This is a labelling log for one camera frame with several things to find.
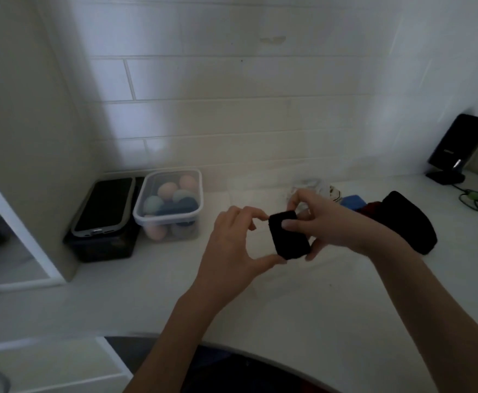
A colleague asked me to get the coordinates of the person's left hand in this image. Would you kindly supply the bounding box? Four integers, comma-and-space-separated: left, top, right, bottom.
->
190, 206, 287, 312

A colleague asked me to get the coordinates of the person's right hand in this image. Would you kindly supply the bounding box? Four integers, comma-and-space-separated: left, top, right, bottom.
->
282, 189, 389, 263

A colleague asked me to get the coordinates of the black cloth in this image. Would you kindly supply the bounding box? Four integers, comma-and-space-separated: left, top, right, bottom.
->
268, 211, 312, 261

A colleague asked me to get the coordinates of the person's left forearm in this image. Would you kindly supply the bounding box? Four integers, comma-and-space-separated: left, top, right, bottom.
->
123, 291, 220, 393

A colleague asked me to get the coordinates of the person's right forearm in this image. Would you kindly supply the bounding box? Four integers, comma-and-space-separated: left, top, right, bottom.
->
369, 240, 478, 393

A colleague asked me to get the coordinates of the blue cloth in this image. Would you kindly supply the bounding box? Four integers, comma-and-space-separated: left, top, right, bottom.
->
340, 195, 367, 212

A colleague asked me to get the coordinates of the red cloth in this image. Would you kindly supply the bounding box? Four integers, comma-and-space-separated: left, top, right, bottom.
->
360, 201, 384, 220

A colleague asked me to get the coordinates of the clear plastic lidded container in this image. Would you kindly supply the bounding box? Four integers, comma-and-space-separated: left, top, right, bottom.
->
133, 168, 204, 244

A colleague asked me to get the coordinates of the pile of pastel makeup sponges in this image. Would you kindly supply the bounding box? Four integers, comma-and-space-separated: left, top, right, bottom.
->
142, 175, 200, 242

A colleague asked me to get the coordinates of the black fabric pouch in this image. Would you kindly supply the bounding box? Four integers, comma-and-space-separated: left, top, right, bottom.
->
380, 190, 438, 256

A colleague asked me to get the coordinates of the person's dark clothing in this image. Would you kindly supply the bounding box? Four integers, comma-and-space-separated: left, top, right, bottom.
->
104, 335, 340, 393

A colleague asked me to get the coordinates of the black storage box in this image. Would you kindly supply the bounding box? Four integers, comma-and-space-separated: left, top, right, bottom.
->
62, 177, 146, 264

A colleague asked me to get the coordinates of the smartphone in grey case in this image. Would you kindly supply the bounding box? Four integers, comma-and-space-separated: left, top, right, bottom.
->
71, 177, 137, 238

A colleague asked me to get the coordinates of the black device on stand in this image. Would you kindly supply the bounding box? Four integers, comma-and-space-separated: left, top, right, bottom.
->
425, 114, 478, 186

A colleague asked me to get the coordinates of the white framed mirror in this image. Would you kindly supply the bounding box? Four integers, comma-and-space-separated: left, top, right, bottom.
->
0, 161, 66, 294

